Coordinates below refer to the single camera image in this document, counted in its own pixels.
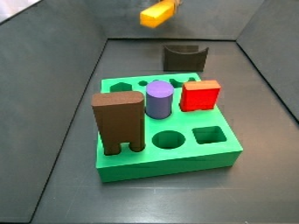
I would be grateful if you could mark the yellow rectangular block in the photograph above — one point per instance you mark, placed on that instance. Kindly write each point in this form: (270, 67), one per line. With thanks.
(158, 13)

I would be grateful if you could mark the green foam shape board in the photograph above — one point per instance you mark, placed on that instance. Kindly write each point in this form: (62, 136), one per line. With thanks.
(188, 142)

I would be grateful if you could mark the black curved fixture block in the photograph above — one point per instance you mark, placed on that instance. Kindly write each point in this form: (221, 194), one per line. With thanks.
(186, 58)

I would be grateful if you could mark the purple cylinder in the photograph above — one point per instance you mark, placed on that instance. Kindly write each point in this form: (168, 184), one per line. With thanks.
(160, 98)

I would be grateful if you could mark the brown slotted block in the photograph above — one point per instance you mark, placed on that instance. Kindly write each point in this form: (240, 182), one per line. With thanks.
(121, 119)

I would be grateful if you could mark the red block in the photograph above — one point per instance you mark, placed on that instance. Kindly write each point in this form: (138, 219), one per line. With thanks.
(200, 95)

